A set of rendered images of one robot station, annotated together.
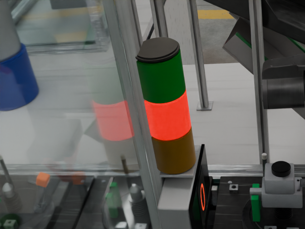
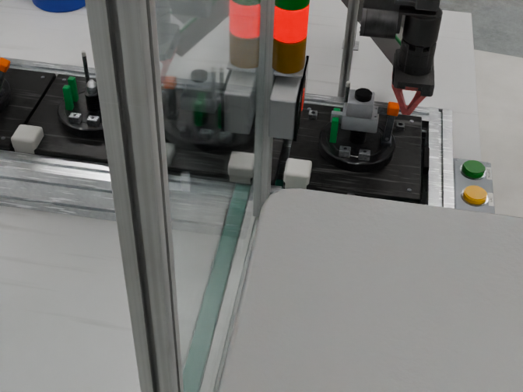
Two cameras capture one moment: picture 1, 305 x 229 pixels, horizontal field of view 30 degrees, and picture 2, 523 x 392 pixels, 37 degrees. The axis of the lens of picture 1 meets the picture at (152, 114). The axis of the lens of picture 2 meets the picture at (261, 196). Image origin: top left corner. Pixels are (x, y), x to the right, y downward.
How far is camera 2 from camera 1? 0.46 m
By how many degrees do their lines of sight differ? 12
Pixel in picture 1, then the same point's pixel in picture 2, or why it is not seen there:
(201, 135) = not seen: hidden behind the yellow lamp
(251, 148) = (327, 85)
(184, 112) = (305, 20)
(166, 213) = (276, 103)
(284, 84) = (381, 15)
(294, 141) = (370, 85)
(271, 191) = (351, 114)
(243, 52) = not seen: outside the picture
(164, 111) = (291, 17)
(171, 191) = (282, 88)
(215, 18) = not seen: outside the picture
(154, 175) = (268, 74)
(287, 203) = (363, 127)
